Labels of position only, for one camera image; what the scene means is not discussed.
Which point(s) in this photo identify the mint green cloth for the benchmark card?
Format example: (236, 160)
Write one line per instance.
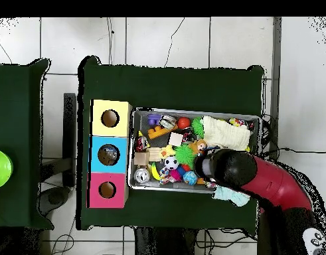
(231, 196)

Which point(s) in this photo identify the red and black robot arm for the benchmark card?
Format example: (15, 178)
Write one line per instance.
(274, 183)

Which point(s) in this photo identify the wooden box with three holes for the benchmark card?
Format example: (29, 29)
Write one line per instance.
(123, 119)

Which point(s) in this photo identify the clear mesh bin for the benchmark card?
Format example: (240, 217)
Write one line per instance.
(152, 187)

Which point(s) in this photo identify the crushed silver can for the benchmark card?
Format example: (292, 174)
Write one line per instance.
(168, 122)

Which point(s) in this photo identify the black and white soccer ball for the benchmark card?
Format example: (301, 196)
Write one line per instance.
(171, 162)

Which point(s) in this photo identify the green spiky ball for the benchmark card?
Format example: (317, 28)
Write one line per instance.
(197, 126)
(185, 155)

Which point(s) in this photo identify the orange red ball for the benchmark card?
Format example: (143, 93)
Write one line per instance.
(183, 122)

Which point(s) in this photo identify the dark green table cloth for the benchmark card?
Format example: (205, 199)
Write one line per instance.
(19, 106)
(173, 85)

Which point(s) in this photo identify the cream yellow cloth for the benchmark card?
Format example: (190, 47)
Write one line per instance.
(226, 133)

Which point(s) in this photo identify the bright green bowl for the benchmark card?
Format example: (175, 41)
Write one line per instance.
(0, 169)

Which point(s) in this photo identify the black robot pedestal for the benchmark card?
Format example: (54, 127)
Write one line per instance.
(162, 244)

